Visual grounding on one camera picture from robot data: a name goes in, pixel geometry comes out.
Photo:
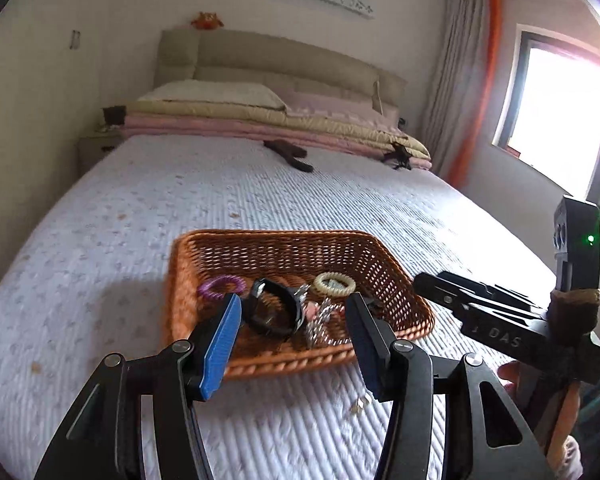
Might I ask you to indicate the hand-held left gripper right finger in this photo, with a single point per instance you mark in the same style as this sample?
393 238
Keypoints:
365 345

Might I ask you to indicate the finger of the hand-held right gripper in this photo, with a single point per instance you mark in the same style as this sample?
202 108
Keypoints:
480 287
440 292

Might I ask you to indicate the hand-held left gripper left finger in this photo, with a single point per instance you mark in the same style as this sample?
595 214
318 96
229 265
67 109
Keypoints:
222 345

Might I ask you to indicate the black wristwatch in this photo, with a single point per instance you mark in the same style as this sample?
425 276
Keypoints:
275 331

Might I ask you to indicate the small silver earring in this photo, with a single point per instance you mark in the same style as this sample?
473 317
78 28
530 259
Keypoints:
364 401

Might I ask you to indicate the brown wicker basket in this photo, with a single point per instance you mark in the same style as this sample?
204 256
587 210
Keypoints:
290 357

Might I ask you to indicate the person's right hand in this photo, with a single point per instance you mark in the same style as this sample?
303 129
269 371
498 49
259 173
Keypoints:
507 375

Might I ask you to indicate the small black tripod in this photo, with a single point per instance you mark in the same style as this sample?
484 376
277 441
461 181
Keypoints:
399 155

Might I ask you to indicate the dark framed window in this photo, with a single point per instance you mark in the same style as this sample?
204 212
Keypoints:
565 110

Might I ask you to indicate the white floral quilted bedspread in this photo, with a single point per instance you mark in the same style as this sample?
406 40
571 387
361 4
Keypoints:
130 220

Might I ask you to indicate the grey curtain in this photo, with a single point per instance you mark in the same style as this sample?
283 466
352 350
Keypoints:
455 85

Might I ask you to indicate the pink pillow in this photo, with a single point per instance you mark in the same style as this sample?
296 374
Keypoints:
335 107

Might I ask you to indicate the orange curtain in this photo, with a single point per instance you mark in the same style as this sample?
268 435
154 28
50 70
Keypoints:
490 60

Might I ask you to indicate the folded pink blanket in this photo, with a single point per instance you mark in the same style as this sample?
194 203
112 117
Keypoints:
205 127

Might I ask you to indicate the beige nightstand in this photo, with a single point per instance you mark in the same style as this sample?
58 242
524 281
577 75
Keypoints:
97 152

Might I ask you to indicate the cream pillow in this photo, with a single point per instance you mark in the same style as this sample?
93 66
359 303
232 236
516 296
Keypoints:
210 92

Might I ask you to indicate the dark bag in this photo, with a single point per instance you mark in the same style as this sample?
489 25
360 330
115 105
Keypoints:
113 115

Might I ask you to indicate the beige padded headboard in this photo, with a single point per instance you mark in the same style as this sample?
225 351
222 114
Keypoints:
280 55

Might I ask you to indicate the orange plush toy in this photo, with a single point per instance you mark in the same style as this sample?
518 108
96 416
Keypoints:
206 21

